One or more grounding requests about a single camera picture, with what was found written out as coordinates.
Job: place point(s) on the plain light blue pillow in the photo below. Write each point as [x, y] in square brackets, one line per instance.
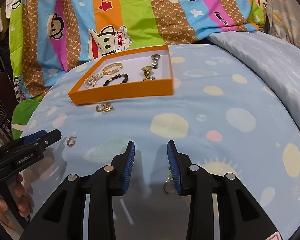
[275, 61]

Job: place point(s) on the gold hoop earring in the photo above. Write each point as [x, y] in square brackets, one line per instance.
[71, 141]

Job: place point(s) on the light blue planet blanket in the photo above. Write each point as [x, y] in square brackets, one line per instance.
[221, 115]

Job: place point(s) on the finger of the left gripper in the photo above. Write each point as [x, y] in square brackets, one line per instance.
[33, 137]
[45, 141]

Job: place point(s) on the colorful monkey print pillow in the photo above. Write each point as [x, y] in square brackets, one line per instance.
[50, 37]

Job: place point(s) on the left hand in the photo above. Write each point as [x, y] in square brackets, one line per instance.
[14, 205]

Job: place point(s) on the gold wristwatch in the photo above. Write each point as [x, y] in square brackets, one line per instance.
[147, 73]

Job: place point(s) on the grey floral pillow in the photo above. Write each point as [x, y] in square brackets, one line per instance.
[284, 20]

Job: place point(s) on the silver wristwatch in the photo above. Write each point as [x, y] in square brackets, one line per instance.
[155, 60]

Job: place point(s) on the green cushion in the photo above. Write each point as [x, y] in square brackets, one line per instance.
[22, 113]

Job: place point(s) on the orange jewelry box tray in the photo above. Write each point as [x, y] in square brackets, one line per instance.
[119, 76]

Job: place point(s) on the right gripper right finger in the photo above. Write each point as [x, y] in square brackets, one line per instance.
[240, 215]

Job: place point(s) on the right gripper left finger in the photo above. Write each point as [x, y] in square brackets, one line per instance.
[62, 215]

